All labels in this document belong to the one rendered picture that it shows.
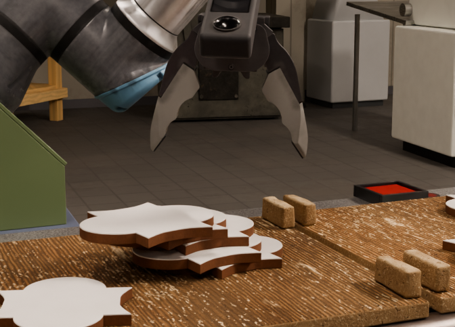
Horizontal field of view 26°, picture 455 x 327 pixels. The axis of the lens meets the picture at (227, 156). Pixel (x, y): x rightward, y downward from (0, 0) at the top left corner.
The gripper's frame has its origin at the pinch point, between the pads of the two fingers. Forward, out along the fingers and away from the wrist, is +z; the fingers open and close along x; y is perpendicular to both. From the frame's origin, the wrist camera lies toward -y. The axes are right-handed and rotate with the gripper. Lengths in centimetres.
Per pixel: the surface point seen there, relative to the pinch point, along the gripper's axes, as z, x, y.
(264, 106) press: 88, -6, 716
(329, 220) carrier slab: 11.0, -12.0, 21.0
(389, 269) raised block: 8.9, -15.8, -5.5
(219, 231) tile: 7.6, 0.6, 0.3
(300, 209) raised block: 9.3, -8.3, 18.6
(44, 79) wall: 80, 191, 774
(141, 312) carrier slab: 12.0, 6.7, -12.3
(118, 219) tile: 6.6, 10.5, -0.8
